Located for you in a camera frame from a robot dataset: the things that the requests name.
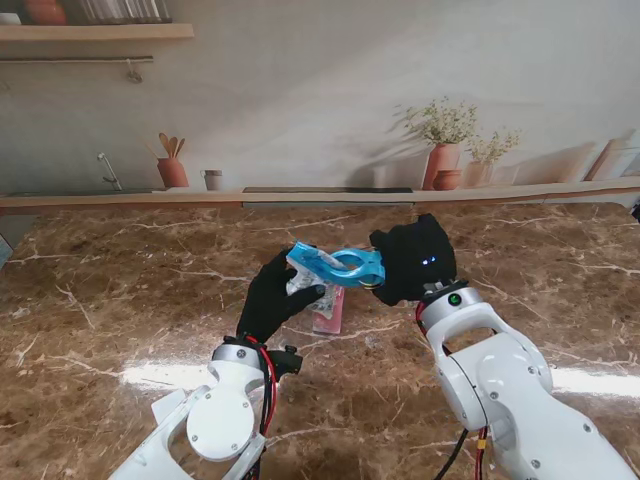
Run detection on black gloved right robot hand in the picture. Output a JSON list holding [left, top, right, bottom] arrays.
[[368, 213, 459, 307]]

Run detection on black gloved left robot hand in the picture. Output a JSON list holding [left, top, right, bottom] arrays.
[[235, 248, 326, 346]]

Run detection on white blue seasoning refill bag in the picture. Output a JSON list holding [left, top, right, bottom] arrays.
[[284, 240, 341, 321]]

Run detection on blue plastic bag clip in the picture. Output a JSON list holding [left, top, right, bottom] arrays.
[[294, 242, 389, 290]]

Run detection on clear bottle with pink seasoning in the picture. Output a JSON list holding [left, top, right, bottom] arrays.
[[312, 284, 346, 336]]

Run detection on printed kitchen backdrop banner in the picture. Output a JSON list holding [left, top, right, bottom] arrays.
[[0, 0, 640, 216]]

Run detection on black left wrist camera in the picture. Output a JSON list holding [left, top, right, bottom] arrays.
[[267, 344, 305, 375]]

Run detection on red black left arm cable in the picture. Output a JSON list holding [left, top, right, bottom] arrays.
[[244, 335, 281, 441]]

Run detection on red black arm cable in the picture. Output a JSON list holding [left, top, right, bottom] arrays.
[[432, 424, 494, 480], [244, 335, 281, 441]]

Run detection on red black right arm cable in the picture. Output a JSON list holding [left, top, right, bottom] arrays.
[[432, 424, 494, 480]]

